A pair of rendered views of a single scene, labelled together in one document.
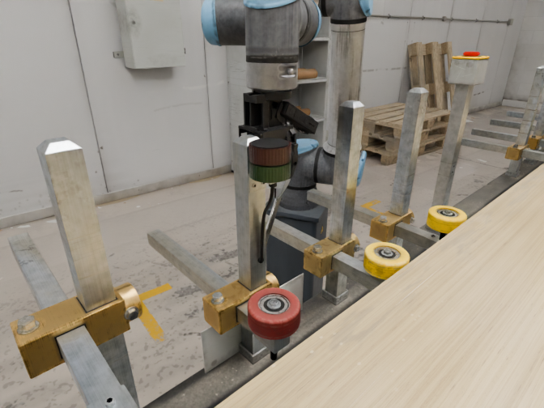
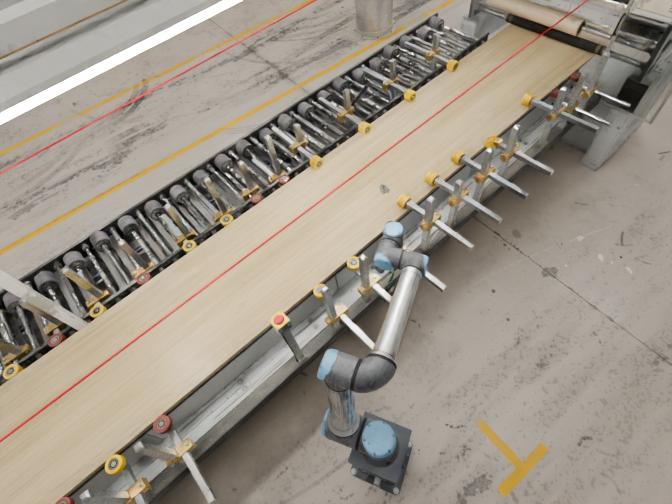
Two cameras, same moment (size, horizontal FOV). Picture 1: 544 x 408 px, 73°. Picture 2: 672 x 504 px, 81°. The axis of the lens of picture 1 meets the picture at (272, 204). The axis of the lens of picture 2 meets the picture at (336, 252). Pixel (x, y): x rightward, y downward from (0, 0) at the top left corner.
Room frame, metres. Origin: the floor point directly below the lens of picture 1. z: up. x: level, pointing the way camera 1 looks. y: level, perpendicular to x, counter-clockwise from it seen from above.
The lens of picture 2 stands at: (1.73, -0.09, 2.80)
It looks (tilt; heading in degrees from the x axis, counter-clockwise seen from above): 56 degrees down; 190
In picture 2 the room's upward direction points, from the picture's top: 12 degrees counter-clockwise
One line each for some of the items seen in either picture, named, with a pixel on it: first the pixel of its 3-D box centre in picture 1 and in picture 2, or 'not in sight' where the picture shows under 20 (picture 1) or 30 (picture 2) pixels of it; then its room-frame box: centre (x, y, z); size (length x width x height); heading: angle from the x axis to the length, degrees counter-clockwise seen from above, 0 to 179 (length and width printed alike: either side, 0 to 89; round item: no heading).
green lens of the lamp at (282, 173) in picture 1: (269, 167); not in sight; (0.50, 0.00, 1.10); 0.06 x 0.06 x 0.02
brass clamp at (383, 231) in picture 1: (393, 223); (336, 315); (0.86, -0.32, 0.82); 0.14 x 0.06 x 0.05; 132
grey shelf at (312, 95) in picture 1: (279, 91); not in sight; (3.64, -0.07, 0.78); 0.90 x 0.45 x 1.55; 128
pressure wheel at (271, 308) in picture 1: (274, 330); not in sight; (0.43, 0.00, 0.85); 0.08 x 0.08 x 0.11
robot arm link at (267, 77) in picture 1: (273, 77); not in sight; (0.67, 0.00, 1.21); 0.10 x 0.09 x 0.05; 42
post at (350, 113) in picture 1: (342, 215); (365, 280); (0.70, -0.15, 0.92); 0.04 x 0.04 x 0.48; 42
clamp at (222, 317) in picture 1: (244, 299); not in sight; (0.52, 0.05, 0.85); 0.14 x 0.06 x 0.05; 132
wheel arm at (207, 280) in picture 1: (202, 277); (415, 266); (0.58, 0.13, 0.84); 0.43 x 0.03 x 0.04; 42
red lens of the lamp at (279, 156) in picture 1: (269, 150); not in sight; (0.50, 0.00, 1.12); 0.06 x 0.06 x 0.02
